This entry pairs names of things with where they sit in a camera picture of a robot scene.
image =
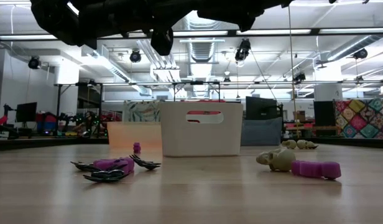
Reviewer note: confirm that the brown cardboard box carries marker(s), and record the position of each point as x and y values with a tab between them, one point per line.
299	116

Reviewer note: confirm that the purple segmented plastic piece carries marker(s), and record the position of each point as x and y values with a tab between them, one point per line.
137	148
126	163
104	163
316	169

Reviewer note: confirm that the leaf print cloth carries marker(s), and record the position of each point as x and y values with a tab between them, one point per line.
141	112

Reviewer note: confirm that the black beam with light strips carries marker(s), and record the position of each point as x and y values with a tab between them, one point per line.
232	32

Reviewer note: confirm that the white ceiling pipe bundle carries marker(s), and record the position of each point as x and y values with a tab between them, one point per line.
160	65

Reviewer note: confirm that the black background robot arm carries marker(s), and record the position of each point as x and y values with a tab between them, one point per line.
89	123

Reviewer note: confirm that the silver corrugated air duct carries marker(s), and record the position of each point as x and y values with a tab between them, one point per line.
202	49

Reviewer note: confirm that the colourful patchwork quilt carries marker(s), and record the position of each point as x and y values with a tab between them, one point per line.
362	118

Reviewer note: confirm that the wooden background bench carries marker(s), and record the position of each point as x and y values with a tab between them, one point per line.
319	127

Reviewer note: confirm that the pale plastic skull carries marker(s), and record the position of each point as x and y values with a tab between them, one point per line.
281	160
305	144
289	144

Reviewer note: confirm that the white rectangular air duct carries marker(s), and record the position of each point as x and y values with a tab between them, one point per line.
110	68

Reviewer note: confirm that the white plastic bin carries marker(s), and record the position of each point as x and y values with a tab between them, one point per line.
179	137

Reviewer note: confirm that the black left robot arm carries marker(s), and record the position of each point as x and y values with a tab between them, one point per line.
64	21

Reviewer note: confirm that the orange translucent plastic bin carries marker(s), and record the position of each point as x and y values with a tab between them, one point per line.
132	133

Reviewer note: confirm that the black ceiling spotlight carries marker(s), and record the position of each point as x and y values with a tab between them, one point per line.
135	56
242	51
34	63
361	53
299	77

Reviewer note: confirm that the grey translucent plastic bin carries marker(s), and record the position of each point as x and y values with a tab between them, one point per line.
260	133

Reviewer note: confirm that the silver round air duct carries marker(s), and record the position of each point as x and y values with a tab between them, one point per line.
350	49

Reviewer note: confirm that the black plastic spider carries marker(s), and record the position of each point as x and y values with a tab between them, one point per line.
104	176
85	167
145	164

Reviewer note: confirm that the red background bar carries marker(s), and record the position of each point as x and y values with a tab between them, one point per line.
0	120

